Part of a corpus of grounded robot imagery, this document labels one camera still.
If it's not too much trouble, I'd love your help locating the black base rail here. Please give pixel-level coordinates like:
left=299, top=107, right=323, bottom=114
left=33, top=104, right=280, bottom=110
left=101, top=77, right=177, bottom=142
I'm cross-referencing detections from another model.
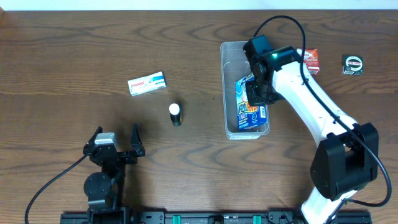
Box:
left=60, top=210, right=373, bottom=224

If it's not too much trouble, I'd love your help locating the dark green small box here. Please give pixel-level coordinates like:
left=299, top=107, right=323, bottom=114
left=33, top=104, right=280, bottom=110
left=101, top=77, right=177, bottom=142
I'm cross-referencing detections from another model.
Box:
left=342, top=54, right=364, bottom=76

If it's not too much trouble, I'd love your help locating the blue Kool Fever box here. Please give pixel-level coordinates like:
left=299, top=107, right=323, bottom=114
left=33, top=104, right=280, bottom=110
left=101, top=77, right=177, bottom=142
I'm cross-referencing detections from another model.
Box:
left=235, top=73, right=268, bottom=130

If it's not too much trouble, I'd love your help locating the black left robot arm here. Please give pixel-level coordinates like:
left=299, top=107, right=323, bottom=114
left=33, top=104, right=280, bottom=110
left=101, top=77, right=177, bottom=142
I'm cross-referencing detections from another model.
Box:
left=83, top=124, right=146, bottom=224

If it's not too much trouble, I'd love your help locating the white green Panadol box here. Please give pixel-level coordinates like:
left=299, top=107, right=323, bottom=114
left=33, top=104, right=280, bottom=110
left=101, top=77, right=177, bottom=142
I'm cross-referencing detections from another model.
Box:
left=127, top=72, right=167, bottom=96

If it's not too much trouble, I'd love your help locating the black bottle white cap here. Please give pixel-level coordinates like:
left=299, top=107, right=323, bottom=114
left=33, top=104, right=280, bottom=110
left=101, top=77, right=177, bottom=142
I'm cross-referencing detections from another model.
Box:
left=169, top=103, right=182, bottom=127

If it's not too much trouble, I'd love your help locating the red Panadol ActiFast box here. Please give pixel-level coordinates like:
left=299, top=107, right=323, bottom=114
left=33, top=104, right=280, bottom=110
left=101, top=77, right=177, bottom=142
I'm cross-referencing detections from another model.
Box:
left=304, top=49, right=320, bottom=75

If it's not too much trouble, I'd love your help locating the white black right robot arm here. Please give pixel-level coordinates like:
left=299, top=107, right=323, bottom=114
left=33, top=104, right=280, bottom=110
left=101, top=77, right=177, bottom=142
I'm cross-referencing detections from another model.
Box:
left=243, top=35, right=379, bottom=223

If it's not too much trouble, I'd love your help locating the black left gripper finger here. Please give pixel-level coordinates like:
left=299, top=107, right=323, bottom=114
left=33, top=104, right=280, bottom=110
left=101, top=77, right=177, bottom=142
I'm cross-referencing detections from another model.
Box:
left=129, top=123, right=143, bottom=151
left=87, top=126, right=103, bottom=146

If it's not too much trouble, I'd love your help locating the clear plastic container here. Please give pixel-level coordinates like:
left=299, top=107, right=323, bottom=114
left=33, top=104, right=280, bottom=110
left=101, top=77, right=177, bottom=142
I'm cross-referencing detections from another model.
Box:
left=220, top=41, right=270, bottom=140

